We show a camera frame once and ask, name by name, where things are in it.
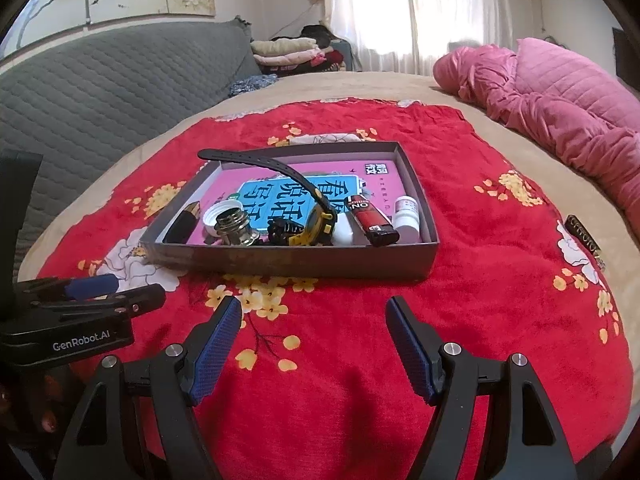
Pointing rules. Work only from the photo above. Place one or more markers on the red floral blanket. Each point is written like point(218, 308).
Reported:
point(500, 285)

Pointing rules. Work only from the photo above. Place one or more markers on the white bottle cap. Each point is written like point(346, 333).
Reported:
point(215, 215)

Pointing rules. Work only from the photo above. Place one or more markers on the white earbuds case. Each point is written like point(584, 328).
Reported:
point(344, 232)

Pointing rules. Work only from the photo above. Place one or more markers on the stack of folded clothes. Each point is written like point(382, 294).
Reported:
point(290, 52)

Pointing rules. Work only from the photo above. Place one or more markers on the pink quilt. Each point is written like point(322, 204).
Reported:
point(550, 95)

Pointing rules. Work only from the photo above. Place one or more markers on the red black lighter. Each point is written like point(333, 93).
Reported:
point(372, 220)

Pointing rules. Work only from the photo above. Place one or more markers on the black cylinder with gold tip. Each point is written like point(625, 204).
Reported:
point(181, 224)

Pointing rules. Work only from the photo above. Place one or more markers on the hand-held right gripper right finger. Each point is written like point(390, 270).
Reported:
point(410, 345)

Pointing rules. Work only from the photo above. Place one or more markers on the person's left hand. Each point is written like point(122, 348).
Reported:
point(45, 410)

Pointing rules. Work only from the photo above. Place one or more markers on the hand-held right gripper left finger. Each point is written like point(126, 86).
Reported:
point(217, 345)

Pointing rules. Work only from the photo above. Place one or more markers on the blue patterned cloth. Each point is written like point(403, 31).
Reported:
point(252, 85)

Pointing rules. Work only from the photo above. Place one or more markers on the white curtain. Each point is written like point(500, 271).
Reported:
point(400, 10)

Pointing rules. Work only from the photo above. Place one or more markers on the grey quilted headboard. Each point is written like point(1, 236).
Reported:
point(110, 95)

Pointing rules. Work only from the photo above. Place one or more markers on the black yellow wristwatch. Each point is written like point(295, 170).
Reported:
point(320, 222)

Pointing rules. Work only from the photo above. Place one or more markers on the white pill bottle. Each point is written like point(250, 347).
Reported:
point(407, 217)

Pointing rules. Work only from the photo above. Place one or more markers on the pink book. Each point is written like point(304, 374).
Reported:
point(365, 175)

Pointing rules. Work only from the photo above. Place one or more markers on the beige bed sheet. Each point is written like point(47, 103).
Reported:
point(350, 85)

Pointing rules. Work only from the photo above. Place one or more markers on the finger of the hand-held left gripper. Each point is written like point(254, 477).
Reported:
point(140, 300)
point(92, 286)

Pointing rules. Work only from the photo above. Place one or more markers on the grey cardboard box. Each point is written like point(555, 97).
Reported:
point(300, 262)

